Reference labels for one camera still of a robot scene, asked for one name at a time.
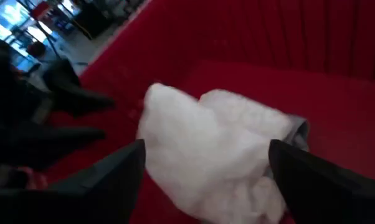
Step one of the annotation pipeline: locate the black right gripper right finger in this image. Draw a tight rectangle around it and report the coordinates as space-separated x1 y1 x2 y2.
268 138 375 224

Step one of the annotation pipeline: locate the red plastic laundry basket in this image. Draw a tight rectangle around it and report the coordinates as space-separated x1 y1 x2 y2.
44 0 375 224

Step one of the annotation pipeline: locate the white grey-edged cloth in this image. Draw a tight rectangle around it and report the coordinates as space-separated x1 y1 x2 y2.
136 82 310 224

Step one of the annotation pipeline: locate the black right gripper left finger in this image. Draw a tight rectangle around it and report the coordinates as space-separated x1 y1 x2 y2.
52 138 147 224

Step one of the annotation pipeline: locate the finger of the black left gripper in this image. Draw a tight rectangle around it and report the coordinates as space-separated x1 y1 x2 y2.
0 124 107 171
44 58 116 118

